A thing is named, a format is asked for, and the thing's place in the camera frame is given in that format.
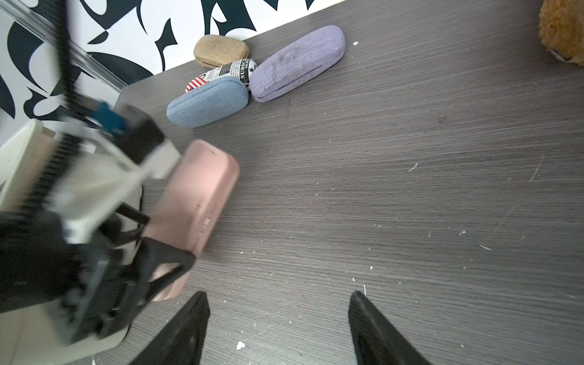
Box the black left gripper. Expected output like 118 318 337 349
1 209 196 342

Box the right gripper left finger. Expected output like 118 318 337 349
130 291 211 365

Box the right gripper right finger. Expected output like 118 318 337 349
348 291 430 365

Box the cream plastic storage box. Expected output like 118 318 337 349
1 120 147 364

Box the light blue case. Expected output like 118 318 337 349
167 76 249 129

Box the newspaper print case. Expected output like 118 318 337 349
185 59 257 93

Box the purple case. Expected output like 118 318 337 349
249 25 345 103

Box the tan fabric case at back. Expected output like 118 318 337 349
193 34 249 68

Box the tan teddy bear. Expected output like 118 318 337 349
538 0 583 68

